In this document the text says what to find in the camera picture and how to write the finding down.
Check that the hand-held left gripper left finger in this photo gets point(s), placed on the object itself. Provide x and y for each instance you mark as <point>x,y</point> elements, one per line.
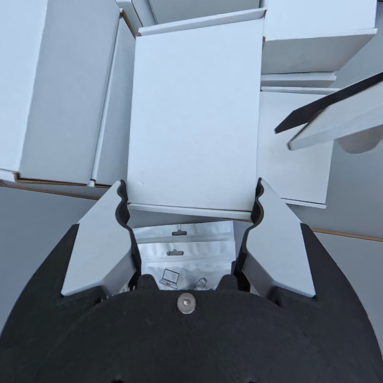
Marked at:
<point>95,245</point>

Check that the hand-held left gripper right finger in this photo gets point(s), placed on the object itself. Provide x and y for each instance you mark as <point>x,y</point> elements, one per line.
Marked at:
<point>278,248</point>

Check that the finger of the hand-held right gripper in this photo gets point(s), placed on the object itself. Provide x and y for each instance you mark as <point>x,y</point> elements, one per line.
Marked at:
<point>344,125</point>
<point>314,107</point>

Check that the white cardboard box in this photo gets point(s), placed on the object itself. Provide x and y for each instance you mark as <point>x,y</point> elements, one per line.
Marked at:
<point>194,119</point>

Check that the stack of white boxes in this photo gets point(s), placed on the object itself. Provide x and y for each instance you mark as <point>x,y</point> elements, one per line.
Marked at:
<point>59,89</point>

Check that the clear plastic zip bag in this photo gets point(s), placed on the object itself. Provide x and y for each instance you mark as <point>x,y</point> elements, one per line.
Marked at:
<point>203,232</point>
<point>191,263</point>

